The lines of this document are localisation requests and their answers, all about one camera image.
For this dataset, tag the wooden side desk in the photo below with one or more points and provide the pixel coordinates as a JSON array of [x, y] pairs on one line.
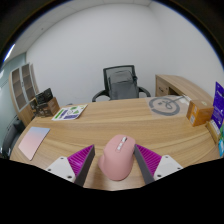
[[180, 85]]

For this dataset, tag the purple box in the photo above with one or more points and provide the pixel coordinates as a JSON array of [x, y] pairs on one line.
[[219, 106]]

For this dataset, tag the black mesh office chair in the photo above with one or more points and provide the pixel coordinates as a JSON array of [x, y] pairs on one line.
[[106, 75]]

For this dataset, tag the white sheet with green-purple prints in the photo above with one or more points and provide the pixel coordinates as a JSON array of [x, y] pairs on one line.
[[69, 112]]

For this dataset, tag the grey backpack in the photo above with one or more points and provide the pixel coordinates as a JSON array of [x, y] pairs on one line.
[[122, 85]]

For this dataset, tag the black leather chair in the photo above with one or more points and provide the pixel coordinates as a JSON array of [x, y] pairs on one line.
[[11, 136]]

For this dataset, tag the wooden shelf unit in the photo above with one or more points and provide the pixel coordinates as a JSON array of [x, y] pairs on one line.
[[23, 90]]

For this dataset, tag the pink-blue gradient mouse pad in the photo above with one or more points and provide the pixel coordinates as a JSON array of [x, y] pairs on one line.
[[33, 141]]

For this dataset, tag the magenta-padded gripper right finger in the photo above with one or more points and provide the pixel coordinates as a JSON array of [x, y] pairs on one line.
[[166, 165]]

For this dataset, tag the teal box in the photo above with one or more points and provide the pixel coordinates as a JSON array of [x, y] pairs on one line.
[[221, 146]]

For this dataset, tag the orange cardboard box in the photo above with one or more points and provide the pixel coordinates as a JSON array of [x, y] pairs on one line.
[[199, 113]]

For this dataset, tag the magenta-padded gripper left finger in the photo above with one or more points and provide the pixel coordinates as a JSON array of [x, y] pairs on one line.
[[60, 166]]

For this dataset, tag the pink computer mouse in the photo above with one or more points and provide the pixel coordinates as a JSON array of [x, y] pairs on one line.
[[116, 160]]

